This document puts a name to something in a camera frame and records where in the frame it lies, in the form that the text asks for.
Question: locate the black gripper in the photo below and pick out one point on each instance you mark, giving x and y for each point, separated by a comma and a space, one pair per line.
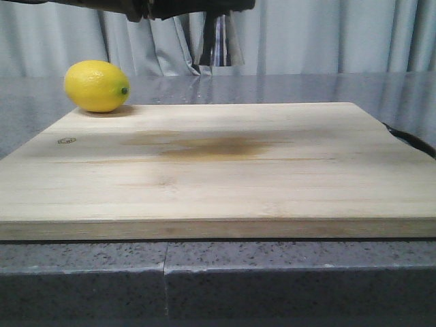
135, 10

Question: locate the steel double jigger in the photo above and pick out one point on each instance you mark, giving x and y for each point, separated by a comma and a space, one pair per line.
227, 48

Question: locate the grey curtain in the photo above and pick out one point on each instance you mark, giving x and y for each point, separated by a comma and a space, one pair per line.
275, 37

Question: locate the yellow lemon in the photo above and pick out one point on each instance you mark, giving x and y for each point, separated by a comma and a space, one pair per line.
96, 86

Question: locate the light wooden cutting board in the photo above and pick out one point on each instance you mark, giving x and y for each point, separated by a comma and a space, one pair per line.
322, 170

